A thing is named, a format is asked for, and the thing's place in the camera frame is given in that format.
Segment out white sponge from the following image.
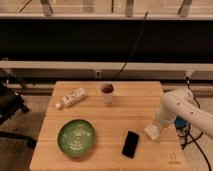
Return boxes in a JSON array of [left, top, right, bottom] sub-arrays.
[[144, 124, 161, 140]]

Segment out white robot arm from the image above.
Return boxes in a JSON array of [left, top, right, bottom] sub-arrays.
[[154, 89, 213, 138]]

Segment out green ceramic bowl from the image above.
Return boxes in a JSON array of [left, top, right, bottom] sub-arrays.
[[57, 119, 96, 158]]

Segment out white paper cup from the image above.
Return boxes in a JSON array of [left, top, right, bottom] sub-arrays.
[[100, 82, 114, 104]]

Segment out white plastic bottle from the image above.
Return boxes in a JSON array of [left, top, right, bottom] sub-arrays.
[[55, 88, 86, 109]]

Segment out black smartphone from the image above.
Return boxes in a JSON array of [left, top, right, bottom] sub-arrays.
[[122, 131, 139, 158]]

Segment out blue connector box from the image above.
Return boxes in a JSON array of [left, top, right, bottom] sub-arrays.
[[174, 117, 187, 129]]

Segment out black office chair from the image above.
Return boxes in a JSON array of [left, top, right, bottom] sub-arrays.
[[0, 68, 38, 149]]

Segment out white wall outlet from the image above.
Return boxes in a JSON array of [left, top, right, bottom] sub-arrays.
[[96, 71, 101, 78]]

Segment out black hanging cable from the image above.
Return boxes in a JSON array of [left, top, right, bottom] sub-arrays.
[[110, 11, 150, 81]]

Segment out black floor cables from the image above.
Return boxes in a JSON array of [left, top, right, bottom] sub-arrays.
[[176, 76, 212, 171]]

